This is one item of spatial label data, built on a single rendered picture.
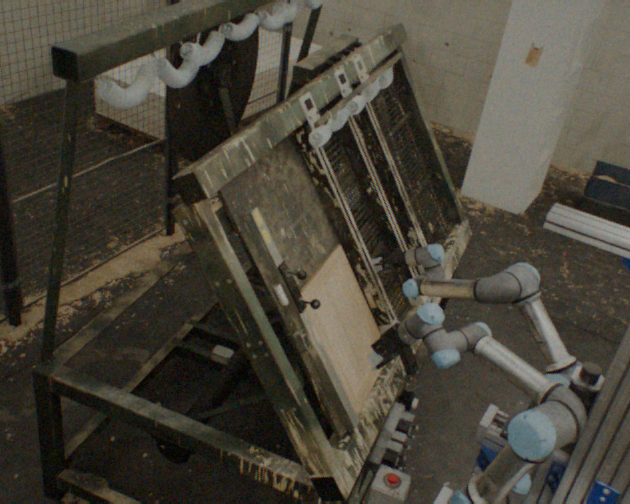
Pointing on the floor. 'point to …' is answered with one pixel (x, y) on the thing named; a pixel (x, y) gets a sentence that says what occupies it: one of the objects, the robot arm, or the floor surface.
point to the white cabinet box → (529, 99)
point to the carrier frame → (155, 416)
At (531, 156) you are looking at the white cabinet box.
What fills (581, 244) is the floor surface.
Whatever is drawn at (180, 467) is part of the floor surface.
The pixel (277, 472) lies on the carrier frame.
